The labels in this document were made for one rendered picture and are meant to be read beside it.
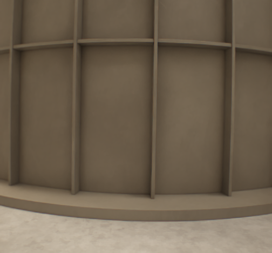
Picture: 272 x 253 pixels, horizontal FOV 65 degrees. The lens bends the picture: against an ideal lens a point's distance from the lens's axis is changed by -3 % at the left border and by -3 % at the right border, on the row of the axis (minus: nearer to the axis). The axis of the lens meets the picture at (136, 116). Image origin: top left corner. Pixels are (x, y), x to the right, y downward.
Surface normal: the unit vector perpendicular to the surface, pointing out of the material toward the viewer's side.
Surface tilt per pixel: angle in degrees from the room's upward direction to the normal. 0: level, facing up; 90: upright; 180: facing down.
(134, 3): 90
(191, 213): 90
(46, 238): 0
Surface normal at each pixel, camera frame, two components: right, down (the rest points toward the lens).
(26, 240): 0.02, -1.00
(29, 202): -0.23, 0.01
